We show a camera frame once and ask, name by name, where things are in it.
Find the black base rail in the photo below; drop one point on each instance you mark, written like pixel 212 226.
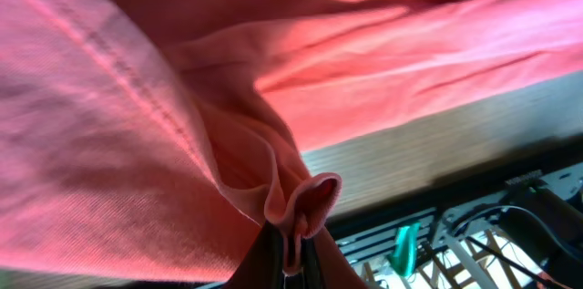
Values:
pixel 532 196

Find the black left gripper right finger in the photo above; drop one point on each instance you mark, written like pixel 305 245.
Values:
pixel 311 274

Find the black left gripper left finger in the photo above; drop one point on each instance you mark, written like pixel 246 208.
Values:
pixel 261 268

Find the red soccer t-shirt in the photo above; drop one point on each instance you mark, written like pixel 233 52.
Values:
pixel 152 139

